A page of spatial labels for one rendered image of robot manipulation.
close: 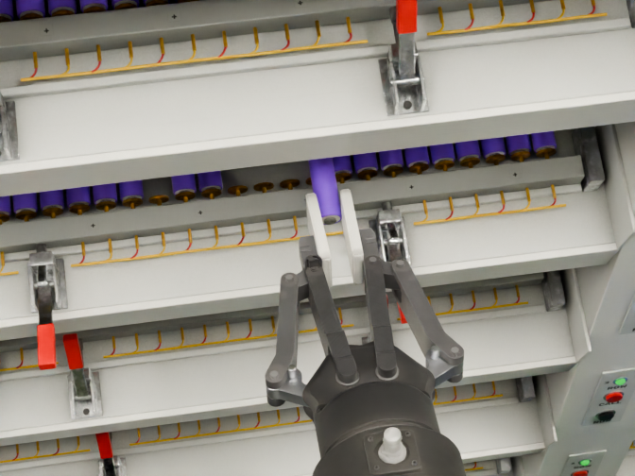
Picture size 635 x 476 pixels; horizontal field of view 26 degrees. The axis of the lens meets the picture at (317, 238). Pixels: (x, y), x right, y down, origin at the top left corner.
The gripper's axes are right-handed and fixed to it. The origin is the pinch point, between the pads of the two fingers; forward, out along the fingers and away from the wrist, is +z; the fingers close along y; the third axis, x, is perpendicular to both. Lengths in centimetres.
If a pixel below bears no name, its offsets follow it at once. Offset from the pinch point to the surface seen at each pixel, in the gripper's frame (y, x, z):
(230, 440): 9.4, 44.3, 18.4
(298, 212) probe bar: 1.9, 4.2, 7.7
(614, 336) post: -25.5, 23.7, 7.9
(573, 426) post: -25, 43, 13
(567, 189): -19.6, 5.4, 8.0
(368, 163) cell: -4.1, 2.4, 10.4
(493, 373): -15.1, 28.0, 9.1
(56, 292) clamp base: 20.8, 5.9, 4.0
